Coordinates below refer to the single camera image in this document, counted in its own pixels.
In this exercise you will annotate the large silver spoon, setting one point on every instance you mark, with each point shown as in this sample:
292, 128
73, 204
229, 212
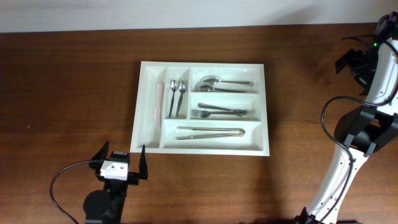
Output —
206, 87
213, 79

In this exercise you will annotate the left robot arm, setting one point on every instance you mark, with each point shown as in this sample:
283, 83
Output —
106, 205

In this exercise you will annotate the white plastic knife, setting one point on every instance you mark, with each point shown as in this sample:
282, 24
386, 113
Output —
157, 113

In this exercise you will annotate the silver fork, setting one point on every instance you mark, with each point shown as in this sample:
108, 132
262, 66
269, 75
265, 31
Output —
205, 114
206, 106

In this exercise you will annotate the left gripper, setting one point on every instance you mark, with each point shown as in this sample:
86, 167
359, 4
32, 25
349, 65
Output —
134, 178

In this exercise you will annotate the white cutlery tray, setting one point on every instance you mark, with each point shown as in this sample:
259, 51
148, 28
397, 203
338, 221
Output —
255, 141

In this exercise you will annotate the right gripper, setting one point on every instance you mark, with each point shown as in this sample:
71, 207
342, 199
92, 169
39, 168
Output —
347, 59

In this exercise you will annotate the small silver teaspoon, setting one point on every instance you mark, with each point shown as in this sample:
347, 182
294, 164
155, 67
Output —
173, 86
182, 89

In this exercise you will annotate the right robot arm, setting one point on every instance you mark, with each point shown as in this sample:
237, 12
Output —
368, 128

